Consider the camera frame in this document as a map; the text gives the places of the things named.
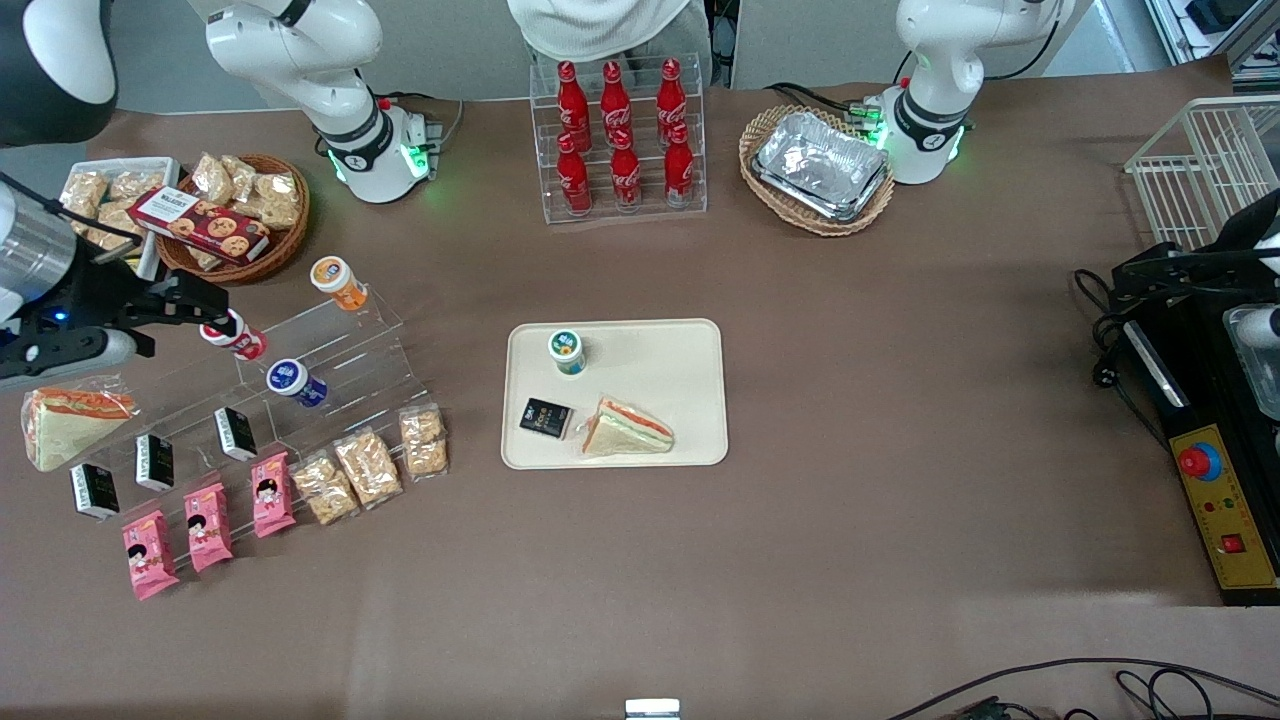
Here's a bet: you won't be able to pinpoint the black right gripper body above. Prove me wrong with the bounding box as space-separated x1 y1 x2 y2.
30 255 169 336

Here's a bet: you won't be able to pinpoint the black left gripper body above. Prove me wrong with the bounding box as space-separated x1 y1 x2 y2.
1205 190 1280 293

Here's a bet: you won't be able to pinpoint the green gum bottle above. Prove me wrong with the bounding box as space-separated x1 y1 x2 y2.
547 329 588 378

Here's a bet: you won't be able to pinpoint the triangle sandwich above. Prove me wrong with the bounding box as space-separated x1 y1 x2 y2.
20 375 139 473
580 396 676 459

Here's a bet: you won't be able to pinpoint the red gum bottle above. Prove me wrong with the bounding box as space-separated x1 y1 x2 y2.
199 308 268 361

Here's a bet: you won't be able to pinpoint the blue gum bottle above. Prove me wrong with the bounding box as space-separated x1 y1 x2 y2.
266 359 329 408

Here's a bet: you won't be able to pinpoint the white plastic snack tray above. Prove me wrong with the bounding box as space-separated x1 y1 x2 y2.
60 157 183 279

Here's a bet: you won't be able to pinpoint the orange gum bottle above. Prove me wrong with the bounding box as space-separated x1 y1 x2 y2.
309 256 369 311

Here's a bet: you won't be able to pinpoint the tan wicker foil-tray basket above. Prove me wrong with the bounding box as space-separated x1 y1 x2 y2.
738 105 896 238

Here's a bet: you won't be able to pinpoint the cream plastic tray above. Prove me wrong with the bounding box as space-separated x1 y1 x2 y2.
500 318 729 471

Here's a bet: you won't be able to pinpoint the red cookie box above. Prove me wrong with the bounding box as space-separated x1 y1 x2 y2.
128 186 273 266

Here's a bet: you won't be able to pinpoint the brown wicker snack basket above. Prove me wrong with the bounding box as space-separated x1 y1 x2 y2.
155 153 311 286

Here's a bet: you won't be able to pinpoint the black machine yellow panel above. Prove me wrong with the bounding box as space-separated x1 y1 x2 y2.
1120 290 1280 607

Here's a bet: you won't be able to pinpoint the black white small box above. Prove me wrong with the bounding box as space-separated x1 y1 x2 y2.
214 406 259 463
70 462 121 521
135 432 176 493

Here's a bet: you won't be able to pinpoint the clear acrylic stepped stand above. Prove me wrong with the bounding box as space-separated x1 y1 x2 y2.
95 290 433 531

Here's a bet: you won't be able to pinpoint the pink snack pack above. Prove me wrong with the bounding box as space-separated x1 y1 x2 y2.
250 451 298 539
183 482 235 573
121 508 181 601

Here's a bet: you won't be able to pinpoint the grey equipment rack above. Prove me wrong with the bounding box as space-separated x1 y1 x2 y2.
1145 0 1280 86

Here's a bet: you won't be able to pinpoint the clear-wrapped nut bar pack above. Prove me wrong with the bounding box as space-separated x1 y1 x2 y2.
333 428 404 509
399 404 449 481
290 452 361 527

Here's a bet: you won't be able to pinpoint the stacked aluminium foil trays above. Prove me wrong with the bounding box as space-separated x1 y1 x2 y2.
752 110 891 223

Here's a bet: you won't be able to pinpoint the black gold-print small box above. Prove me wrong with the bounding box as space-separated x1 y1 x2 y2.
519 397 574 442

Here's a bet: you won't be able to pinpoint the red cola bottle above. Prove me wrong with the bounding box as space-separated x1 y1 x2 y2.
556 133 593 216
557 60 591 141
600 60 633 136
656 58 689 131
610 128 643 211
664 122 695 207

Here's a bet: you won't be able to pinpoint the clear acrylic bottle rack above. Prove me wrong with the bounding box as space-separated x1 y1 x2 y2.
530 52 709 227

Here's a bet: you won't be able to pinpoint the person in white sweater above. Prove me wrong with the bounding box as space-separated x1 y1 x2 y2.
505 0 717 89

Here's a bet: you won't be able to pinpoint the white wire basket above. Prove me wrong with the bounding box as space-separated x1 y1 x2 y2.
1125 95 1280 251

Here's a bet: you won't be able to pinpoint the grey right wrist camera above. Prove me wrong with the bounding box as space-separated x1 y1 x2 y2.
0 328 138 390

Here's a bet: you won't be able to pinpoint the black machine power cable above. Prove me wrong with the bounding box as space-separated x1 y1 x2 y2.
1074 266 1166 446

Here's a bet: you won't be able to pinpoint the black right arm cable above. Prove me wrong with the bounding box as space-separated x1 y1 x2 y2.
0 172 138 249

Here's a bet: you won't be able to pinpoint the long black floor cable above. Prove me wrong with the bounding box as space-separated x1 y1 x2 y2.
888 657 1280 720

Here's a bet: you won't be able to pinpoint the black left arm base cable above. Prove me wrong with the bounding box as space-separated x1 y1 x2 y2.
768 82 873 117

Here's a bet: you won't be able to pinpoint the looped black floor cable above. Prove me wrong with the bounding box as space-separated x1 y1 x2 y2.
1115 668 1217 720

